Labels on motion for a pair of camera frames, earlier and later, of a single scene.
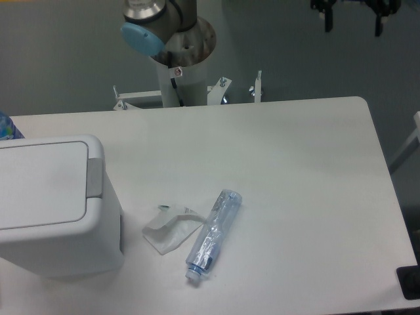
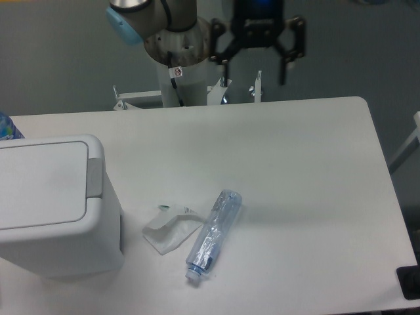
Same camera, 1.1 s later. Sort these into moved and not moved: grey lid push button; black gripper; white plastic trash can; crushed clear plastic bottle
Moved: black gripper
Not moved: grey lid push button; white plastic trash can; crushed clear plastic bottle
